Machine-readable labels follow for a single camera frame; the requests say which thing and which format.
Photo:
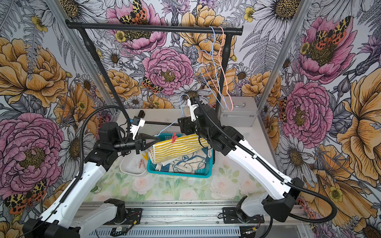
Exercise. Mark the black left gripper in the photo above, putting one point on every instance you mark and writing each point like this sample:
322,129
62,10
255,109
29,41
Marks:
141,144

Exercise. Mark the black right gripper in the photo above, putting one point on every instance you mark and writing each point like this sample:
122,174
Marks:
186,125

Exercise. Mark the yellow striped towel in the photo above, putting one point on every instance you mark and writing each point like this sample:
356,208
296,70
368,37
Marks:
165,150

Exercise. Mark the pink clothespin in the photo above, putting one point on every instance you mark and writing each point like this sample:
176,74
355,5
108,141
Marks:
142,164

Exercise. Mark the blue and beige towel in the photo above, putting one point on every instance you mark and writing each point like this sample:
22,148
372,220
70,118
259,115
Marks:
187,164

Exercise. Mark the pink wire hanger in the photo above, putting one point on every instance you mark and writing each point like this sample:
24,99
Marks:
223,56

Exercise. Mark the teal plastic basket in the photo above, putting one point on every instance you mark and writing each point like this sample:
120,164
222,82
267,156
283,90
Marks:
166,136

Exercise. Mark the black clothes rack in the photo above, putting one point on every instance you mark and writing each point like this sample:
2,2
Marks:
82,27

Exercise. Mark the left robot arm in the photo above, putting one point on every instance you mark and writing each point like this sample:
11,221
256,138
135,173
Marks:
58,220

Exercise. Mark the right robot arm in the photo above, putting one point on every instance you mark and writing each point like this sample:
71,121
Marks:
280,198

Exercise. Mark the white plastic tray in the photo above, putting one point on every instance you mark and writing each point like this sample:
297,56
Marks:
130,165

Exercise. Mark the silver aluminium case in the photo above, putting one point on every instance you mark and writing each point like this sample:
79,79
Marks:
244,113

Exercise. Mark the floral table mat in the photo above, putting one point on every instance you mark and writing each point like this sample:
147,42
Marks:
228,181

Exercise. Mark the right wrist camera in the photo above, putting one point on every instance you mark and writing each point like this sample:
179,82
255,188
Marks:
192,104

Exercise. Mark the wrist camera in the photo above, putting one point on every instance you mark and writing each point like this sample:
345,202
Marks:
192,104
136,123

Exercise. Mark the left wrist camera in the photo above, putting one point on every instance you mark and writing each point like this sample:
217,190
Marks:
136,123

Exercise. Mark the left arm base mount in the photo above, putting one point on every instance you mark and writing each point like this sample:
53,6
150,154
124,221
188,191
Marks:
131,216

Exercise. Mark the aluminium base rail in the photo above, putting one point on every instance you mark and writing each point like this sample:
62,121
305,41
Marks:
196,219

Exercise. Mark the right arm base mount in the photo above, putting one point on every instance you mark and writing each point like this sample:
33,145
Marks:
232,215

